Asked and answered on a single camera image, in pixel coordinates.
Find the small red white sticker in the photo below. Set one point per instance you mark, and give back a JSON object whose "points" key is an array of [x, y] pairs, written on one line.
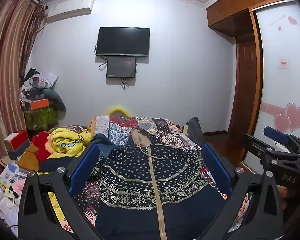
{"points": [[283, 63]]}

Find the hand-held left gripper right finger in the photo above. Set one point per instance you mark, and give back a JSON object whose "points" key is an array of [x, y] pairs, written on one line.
{"points": [[216, 168]]}

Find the white air conditioner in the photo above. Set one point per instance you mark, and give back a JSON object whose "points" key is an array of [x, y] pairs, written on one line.
{"points": [[70, 8]]}

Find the striped brown curtain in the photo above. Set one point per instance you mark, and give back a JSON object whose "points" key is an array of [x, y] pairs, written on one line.
{"points": [[7, 67]]}

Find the orange box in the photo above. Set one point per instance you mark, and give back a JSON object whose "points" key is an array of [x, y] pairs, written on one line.
{"points": [[39, 104]]}

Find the dark jeans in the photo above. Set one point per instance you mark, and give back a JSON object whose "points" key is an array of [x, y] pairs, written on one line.
{"points": [[195, 130]]}

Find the brown wooden door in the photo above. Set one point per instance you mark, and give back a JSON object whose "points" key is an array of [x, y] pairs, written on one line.
{"points": [[245, 85]]}

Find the green patterned cloth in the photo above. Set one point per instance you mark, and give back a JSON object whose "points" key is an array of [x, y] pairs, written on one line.
{"points": [[41, 118]]}

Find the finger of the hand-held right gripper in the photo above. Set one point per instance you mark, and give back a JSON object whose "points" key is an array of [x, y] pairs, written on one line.
{"points": [[255, 145], [276, 134]]}

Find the small black wall monitor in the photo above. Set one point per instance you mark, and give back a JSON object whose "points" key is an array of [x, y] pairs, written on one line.
{"points": [[121, 67]]}

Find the yellow cartoon blanket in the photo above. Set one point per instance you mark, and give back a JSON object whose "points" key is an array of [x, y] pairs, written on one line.
{"points": [[65, 142]]}

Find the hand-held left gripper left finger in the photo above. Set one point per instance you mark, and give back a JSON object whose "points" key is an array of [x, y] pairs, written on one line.
{"points": [[85, 168]]}

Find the brown cloth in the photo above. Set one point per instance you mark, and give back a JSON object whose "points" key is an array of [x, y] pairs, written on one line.
{"points": [[28, 158]]}

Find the wooden wardrobe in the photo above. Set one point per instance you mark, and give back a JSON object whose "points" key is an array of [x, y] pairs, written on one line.
{"points": [[230, 7]]}

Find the stack of magazines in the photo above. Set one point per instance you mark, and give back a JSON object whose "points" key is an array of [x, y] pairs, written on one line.
{"points": [[11, 173]]}

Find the navy patterned hooded jacket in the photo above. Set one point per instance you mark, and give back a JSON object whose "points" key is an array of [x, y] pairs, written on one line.
{"points": [[145, 180]]}

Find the red box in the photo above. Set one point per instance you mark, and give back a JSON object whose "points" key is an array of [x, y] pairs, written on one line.
{"points": [[18, 140]]}

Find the black wall television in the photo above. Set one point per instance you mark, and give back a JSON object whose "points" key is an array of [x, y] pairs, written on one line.
{"points": [[123, 41]]}

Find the patchwork printed bedspread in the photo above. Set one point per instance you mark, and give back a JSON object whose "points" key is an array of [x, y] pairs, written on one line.
{"points": [[162, 130]]}

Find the white plastic bags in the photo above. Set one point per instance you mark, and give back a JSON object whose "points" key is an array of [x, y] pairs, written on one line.
{"points": [[5, 202]]}

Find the red plush cloth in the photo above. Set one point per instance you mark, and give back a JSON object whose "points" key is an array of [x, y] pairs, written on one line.
{"points": [[41, 147]]}

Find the pile of mixed clothes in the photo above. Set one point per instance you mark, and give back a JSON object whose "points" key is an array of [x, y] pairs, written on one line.
{"points": [[33, 87]]}

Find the yellow fuzzy object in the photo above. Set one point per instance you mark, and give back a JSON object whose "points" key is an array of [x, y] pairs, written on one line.
{"points": [[118, 111]]}

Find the blue denim cloth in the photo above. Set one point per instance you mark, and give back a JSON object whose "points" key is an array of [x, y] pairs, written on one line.
{"points": [[105, 143]]}

